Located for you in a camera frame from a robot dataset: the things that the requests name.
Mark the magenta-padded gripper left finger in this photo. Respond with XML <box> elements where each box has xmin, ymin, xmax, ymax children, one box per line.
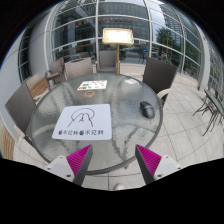
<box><xmin>46</xmin><ymin>144</ymin><xmax>94</xmax><ymax>187</ymax></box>

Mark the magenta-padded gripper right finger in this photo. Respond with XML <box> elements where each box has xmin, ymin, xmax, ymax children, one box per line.
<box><xmin>134</xmin><ymin>144</ymin><xmax>182</xmax><ymax>185</ymax></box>

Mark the black computer mouse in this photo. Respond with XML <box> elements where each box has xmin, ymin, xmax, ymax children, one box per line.
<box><xmin>139</xmin><ymin>100</ymin><xmax>156</xmax><ymax>119</ymax></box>

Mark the white printed mouse pad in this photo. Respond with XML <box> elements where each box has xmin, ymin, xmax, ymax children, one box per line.
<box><xmin>51</xmin><ymin>103</ymin><xmax>113</xmax><ymax>141</ymax></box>

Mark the dark wicker chair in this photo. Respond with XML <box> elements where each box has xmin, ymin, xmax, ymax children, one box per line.
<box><xmin>4</xmin><ymin>81</ymin><xmax>38</xmax><ymax>136</ymax></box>
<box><xmin>142</xmin><ymin>57</ymin><xmax>178</xmax><ymax>107</ymax></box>

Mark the green metal garden table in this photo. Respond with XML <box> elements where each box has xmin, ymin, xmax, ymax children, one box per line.
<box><xmin>193</xmin><ymin>87</ymin><xmax>224</xmax><ymax>137</ymax></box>

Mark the colourful printed menu card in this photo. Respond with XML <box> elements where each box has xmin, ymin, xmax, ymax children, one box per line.
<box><xmin>77</xmin><ymin>79</ymin><xmax>108</xmax><ymax>91</ymax></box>

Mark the gold-framed menu stand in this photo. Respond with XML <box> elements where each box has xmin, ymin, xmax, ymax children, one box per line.
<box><xmin>101</xmin><ymin>27</ymin><xmax>135</xmax><ymax>75</ymax></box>

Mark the yellowish ring coaster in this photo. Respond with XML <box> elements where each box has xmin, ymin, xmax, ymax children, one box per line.
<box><xmin>83</xmin><ymin>90</ymin><xmax>97</xmax><ymax>98</ymax></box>

